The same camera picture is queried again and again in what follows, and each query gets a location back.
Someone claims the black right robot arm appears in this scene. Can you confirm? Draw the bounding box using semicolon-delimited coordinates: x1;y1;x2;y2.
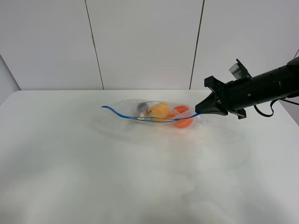
195;58;299;119

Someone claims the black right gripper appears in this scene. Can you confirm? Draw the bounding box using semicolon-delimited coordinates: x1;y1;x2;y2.
195;76;250;119

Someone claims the yellow pear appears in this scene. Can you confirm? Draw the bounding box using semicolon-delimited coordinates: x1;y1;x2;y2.
148;103;170;122

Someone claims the orange tomato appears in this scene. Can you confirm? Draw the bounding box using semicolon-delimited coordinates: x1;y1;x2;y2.
168;105;193;128

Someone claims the clear zip bag blue seal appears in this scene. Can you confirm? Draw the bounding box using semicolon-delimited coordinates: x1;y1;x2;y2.
102;99;207;129

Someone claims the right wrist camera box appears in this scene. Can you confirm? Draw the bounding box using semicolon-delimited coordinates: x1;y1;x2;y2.
229;59;252;80

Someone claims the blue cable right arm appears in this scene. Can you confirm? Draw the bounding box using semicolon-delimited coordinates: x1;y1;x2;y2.
253;99;299;117

